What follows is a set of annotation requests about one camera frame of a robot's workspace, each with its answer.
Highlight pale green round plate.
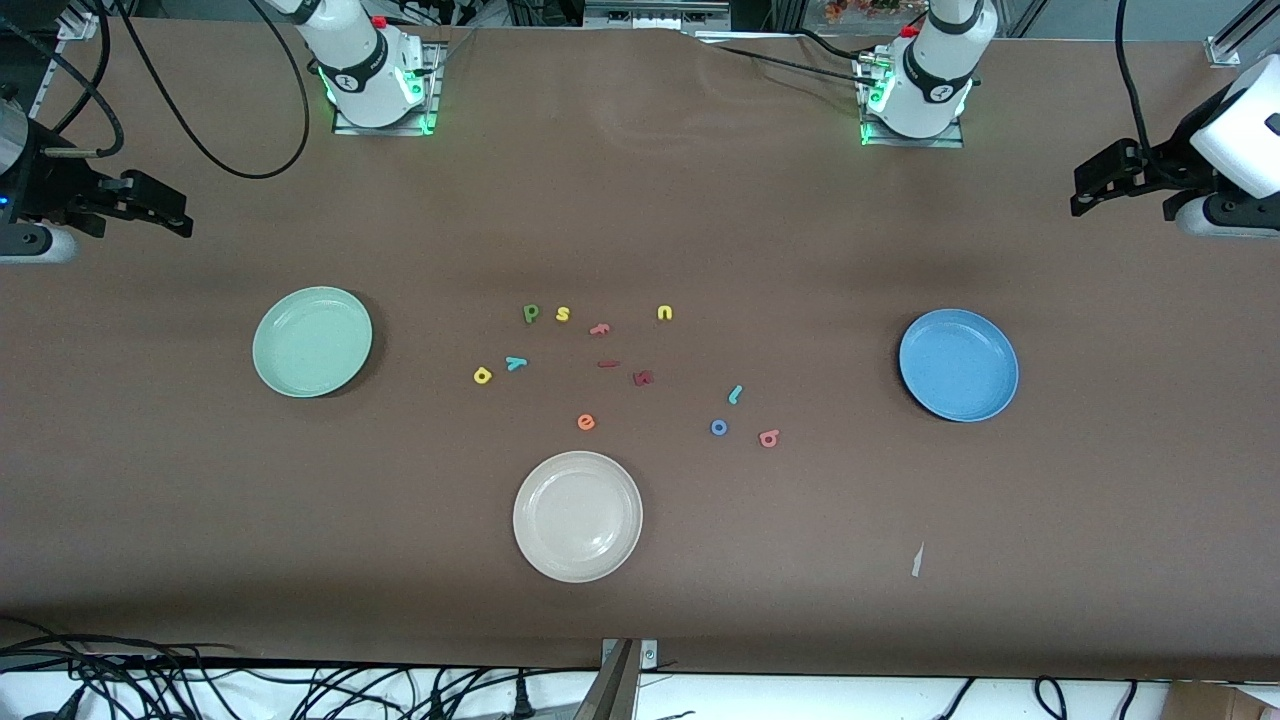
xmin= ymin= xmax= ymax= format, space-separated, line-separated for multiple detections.
xmin=252 ymin=286 xmax=374 ymax=399

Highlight blue round plate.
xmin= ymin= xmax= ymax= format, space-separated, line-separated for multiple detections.
xmin=898 ymin=308 xmax=1020 ymax=423

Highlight orange artificial flowers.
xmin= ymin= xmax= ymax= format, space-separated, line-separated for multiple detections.
xmin=824 ymin=0 xmax=927 ymax=23

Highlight cream white round plate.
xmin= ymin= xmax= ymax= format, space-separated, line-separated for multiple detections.
xmin=512 ymin=451 xmax=644 ymax=584

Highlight brown cardboard box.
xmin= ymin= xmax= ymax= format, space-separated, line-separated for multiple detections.
xmin=1165 ymin=682 xmax=1280 ymax=720

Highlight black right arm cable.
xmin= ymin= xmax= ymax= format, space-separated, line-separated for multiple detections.
xmin=0 ymin=0 xmax=313 ymax=181

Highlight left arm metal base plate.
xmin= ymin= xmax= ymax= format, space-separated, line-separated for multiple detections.
xmin=858 ymin=55 xmax=967 ymax=149

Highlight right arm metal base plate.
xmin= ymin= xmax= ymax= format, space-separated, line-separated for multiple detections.
xmin=333 ymin=40 xmax=447 ymax=137

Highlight black base cables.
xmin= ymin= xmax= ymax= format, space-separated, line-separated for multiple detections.
xmin=700 ymin=28 xmax=877 ymax=87

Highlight tangled black floor cables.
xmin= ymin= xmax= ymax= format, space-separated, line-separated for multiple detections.
xmin=0 ymin=615 xmax=601 ymax=720

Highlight grey metal frame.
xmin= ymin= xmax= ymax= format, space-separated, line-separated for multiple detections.
xmin=583 ymin=0 xmax=731 ymax=31

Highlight grey metal table bracket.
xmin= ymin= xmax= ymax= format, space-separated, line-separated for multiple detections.
xmin=600 ymin=638 xmax=659 ymax=673

